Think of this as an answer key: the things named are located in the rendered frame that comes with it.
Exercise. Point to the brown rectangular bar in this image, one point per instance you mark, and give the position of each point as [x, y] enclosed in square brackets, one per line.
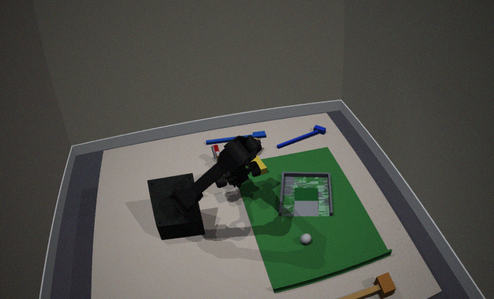
[383, 285]

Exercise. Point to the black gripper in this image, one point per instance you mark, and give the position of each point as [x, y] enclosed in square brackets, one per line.
[240, 174]

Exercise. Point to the yellow rectangular block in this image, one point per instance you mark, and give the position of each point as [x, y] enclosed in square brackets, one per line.
[261, 165]

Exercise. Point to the grey ball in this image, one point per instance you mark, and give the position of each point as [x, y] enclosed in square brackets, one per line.
[305, 238]

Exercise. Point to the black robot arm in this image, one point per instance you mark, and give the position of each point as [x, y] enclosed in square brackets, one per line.
[237, 153]

